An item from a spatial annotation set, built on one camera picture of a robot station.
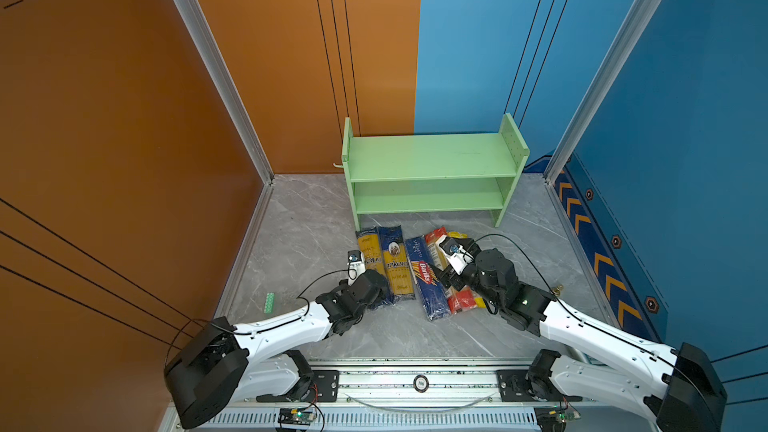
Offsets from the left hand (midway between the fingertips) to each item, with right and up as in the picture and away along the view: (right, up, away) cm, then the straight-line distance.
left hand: (374, 279), depth 86 cm
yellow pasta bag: (+28, +11, +14) cm, 33 cm away
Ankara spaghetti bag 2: (+6, +1, +5) cm, 8 cm away
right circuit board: (+44, -29, -16) cm, 55 cm away
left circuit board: (-19, -29, -15) cm, 38 cm away
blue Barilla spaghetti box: (+16, -3, +1) cm, 17 cm away
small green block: (-31, -8, 0) cm, 31 cm away
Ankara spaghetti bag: (-2, +8, +10) cm, 13 cm away
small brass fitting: (+54, -4, +1) cm, 54 cm away
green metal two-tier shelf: (+17, +30, -3) cm, 35 cm away
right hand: (+18, +10, -9) cm, 22 cm away
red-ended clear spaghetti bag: (+24, -5, -3) cm, 25 cm away
